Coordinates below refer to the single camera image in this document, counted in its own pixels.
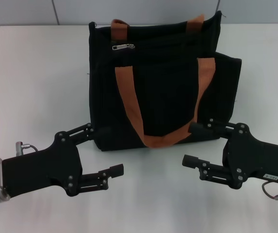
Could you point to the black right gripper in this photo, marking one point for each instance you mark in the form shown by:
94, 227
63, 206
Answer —
250, 160

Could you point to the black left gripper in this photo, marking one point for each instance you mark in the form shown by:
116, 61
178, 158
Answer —
44, 167

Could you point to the silver zipper pull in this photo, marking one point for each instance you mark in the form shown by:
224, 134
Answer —
123, 46

